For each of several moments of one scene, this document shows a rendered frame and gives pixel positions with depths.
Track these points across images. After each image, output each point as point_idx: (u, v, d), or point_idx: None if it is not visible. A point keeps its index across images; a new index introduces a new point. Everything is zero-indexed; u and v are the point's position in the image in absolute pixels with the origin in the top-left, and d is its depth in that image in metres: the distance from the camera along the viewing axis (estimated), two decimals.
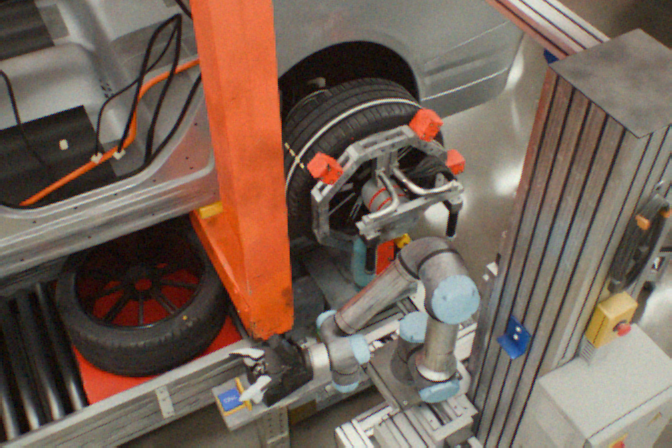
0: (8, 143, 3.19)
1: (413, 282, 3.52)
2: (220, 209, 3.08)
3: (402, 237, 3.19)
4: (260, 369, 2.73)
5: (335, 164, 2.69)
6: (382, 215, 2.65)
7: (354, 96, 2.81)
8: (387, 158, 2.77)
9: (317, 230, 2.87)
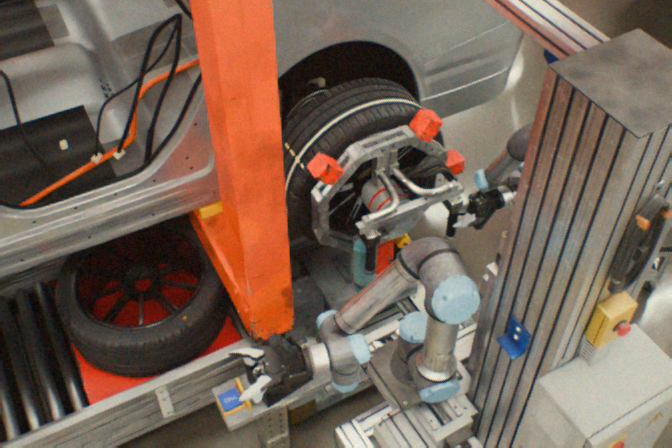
0: (8, 143, 3.19)
1: (413, 282, 3.52)
2: (220, 209, 3.08)
3: (402, 237, 3.19)
4: (260, 369, 2.73)
5: (335, 164, 2.69)
6: (382, 215, 2.65)
7: (354, 96, 2.81)
8: (387, 158, 2.77)
9: (317, 230, 2.87)
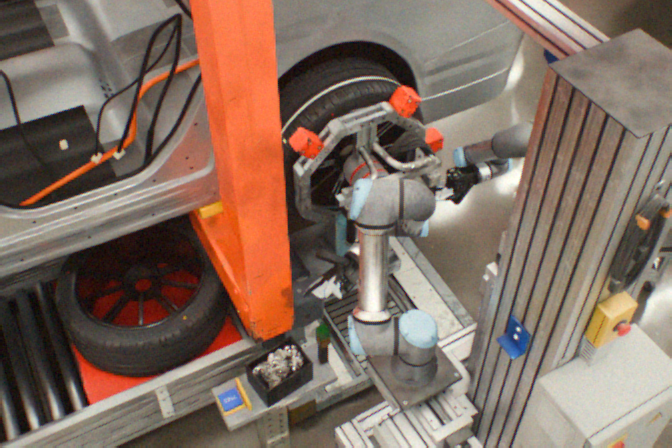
0: (8, 143, 3.19)
1: (396, 259, 3.61)
2: (220, 209, 3.08)
3: None
4: (260, 369, 2.73)
5: (316, 139, 2.78)
6: None
7: (335, 74, 2.90)
8: (367, 134, 2.86)
9: (300, 204, 2.96)
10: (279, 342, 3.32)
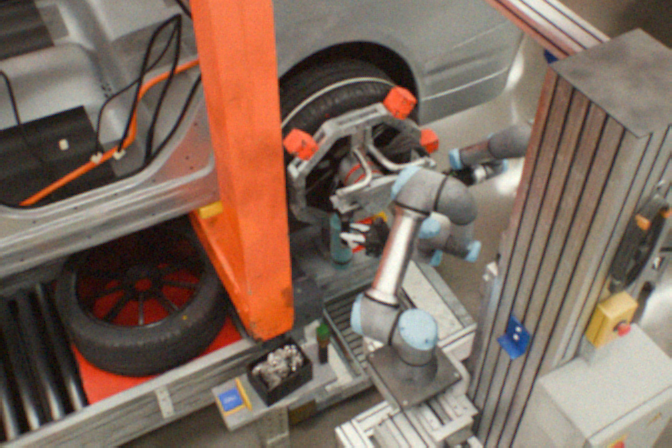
0: (8, 143, 3.19)
1: None
2: (220, 209, 3.08)
3: (379, 215, 3.27)
4: (260, 369, 2.73)
5: (310, 140, 2.78)
6: (355, 189, 2.73)
7: (330, 75, 2.89)
8: (362, 135, 2.86)
9: (294, 206, 2.95)
10: (279, 342, 3.32)
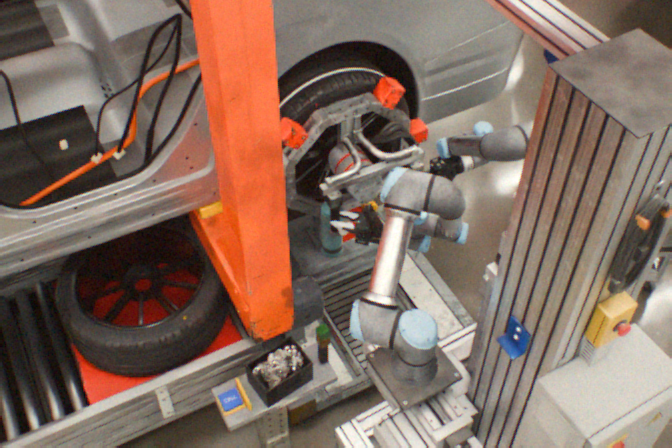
0: (8, 143, 3.19)
1: None
2: (220, 209, 3.08)
3: (370, 204, 3.31)
4: (260, 369, 2.73)
5: (300, 129, 2.82)
6: (344, 177, 2.77)
7: (320, 65, 2.93)
8: (351, 124, 2.90)
9: (285, 194, 3.00)
10: (279, 342, 3.32)
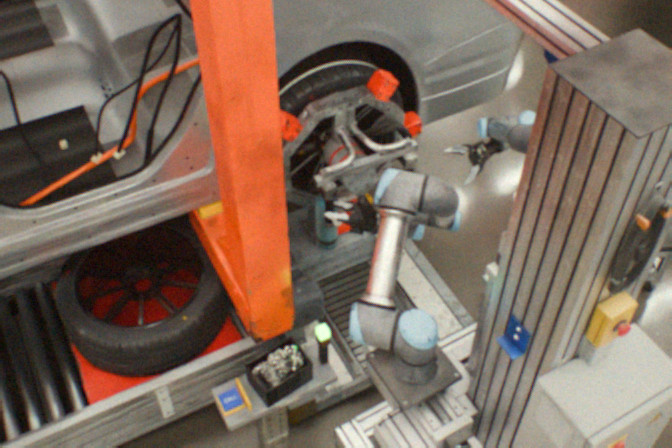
0: (8, 143, 3.19)
1: None
2: (220, 209, 3.08)
3: (365, 197, 3.34)
4: (260, 369, 2.73)
5: (295, 121, 2.85)
6: (338, 168, 2.80)
7: (315, 58, 2.96)
8: (345, 116, 2.93)
9: None
10: (279, 342, 3.32)
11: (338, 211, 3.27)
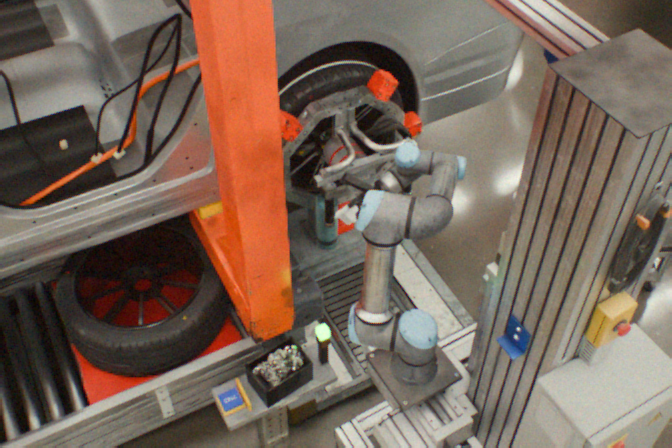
0: (8, 143, 3.19)
1: None
2: (220, 209, 3.08)
3: None
4: (260, 369, 2.73)
5: (295, 121, 2.85)
6: (338, 168, 2.80)
7: (315, 58, 2.96)
8: (345, 116, 2.93)
9: None
10: (279, 342, 3.32)
11: (338, 211, 3.27)
